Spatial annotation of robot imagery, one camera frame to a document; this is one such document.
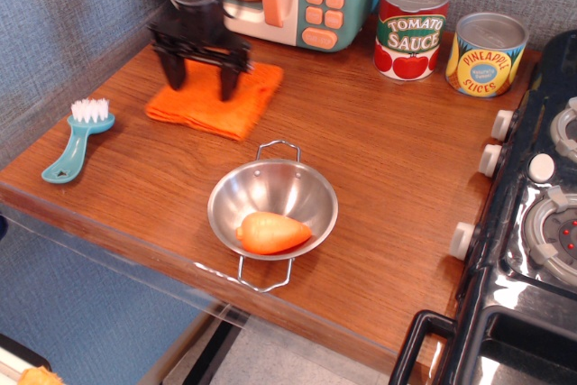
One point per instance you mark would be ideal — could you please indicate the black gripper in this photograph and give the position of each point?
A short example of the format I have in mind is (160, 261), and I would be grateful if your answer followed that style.
(195, 30)

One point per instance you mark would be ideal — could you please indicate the orange towel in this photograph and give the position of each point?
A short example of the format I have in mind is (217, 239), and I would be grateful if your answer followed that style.
(198, 103)

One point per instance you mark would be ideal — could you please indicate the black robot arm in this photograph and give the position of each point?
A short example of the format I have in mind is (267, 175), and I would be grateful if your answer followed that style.
(195, 30)

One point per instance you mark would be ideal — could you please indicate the teal dish brush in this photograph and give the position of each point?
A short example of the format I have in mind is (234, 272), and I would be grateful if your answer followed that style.
(88, 117)

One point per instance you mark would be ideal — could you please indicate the orange toy carrot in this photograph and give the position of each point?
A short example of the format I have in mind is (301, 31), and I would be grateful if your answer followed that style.
(267, 233)

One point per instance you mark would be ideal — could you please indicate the tomato sauce can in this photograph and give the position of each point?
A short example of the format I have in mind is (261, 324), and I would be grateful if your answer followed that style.
(408, 37)

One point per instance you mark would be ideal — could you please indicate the pineapple slices can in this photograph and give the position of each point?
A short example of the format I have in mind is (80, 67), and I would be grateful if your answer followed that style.
(486, 53)

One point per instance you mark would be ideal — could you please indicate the white stove knob middle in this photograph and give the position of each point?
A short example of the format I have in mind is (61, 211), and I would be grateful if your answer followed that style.
(489, 159)

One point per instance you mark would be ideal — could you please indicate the white stove knob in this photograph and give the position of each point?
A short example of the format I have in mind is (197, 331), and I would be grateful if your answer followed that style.
(501, 124)
(461, 240)
(489, 159)

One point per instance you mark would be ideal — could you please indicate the white stove knob rear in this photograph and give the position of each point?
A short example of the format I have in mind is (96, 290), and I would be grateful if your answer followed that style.
(501, 124)

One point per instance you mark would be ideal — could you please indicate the white stove knob front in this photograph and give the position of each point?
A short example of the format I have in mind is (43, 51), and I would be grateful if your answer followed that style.
(461, 240)

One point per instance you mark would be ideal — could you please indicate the orange fuzzy object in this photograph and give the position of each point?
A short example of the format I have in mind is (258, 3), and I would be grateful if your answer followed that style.
(39, 376)

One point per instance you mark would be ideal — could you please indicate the black toy stove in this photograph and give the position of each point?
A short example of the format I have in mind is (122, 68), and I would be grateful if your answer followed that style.
(515, 321)

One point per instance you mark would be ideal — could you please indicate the steel bowl with handles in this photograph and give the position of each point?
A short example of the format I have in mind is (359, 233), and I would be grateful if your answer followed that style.
(277, 182)

